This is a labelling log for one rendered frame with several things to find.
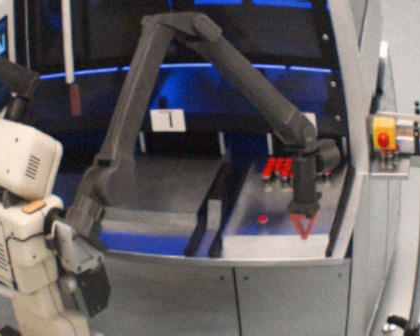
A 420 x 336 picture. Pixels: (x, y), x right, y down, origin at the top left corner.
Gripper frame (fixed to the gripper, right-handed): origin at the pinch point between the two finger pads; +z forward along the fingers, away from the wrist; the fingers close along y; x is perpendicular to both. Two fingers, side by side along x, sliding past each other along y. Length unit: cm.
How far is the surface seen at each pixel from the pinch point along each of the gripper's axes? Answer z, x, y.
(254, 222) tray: 1.6, 15.6, 10.8
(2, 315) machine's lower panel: 66, 126, 40
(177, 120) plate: -15, 40, 31
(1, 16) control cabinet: -58, 88, 6
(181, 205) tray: 0.8, 35.4, 16.4
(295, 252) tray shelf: 3.7, 1.9, -1.3
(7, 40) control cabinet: -49, 87, 10
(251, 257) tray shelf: 4.2, 12.0, -3.8
